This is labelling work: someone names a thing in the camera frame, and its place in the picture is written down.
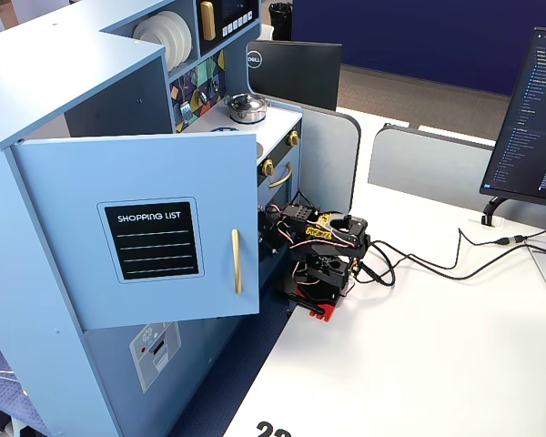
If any red robot base clamp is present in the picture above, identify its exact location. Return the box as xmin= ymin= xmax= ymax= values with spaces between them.
xmin=275 ymin=286 xmax=356 ymax=323

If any monitor showing code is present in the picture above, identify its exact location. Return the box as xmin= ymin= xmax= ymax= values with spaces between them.
xmin=480 ymin=25 xmax=546 ymax=206

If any black Dell monitor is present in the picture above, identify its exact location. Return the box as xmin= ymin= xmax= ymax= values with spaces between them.
xmin=246 ymin=39 xmax=342 ymax=113

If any light blue toy kitchen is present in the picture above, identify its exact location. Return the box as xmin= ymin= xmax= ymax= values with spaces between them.
xmin=0 ymin=0 xmax=304 ymax=437

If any silver hanging toy spatula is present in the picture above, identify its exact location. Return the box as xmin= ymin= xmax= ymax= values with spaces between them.
xmin=179 ymin=88 xmax=193 ymax=124

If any steel toy pot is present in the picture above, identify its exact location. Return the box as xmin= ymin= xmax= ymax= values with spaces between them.
xmin=228 ymin=107 xmax=267 ymax=125

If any gold microwave handle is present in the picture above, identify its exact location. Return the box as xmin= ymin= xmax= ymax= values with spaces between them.
xmin=199 ymin=1 xmax=217 ymax=41

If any black cable with adapter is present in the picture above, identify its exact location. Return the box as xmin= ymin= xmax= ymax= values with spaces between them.
xmin=368 ymin=226 xmax=546 ymax=272

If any black trash bin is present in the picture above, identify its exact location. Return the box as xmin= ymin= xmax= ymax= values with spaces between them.
xmin=268 ymin=2 xmax=294 ymax=41

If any toy microwave with gold handle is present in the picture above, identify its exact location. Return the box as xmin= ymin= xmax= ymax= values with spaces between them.
xmin=195 ymin=0 xmax=260 ymax=56

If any gold curved door handle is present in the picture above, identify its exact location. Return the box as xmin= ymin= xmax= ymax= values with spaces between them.
xmin=268 ymin=162 xmax=295 ymax=190

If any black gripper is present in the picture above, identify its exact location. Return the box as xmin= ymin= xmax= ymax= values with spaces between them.
xmin=258 ymin=203 xmax=288 ymax=252

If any white toy plate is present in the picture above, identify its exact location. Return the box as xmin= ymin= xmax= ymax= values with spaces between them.
xmin=132 ymin=16 xmax=172 ymax=65
xmin=149 ymin=12 xmax=186 ymax=70
xmin=163 ymin=9 xmax=194 ymax=64

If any blue shopping list cabinet door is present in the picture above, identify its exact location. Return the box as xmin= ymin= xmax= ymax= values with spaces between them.
xmin=9 ymin=132 xmax=261 ymax=331

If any black number sticker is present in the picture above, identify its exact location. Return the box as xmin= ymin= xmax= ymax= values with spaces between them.
xmin=256 ymin=421 xmax=292 ymax=437

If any gold straight cabinet handle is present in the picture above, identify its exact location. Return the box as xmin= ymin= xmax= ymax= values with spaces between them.
xmin=230 ymin=229 xmax=244 ymax=296

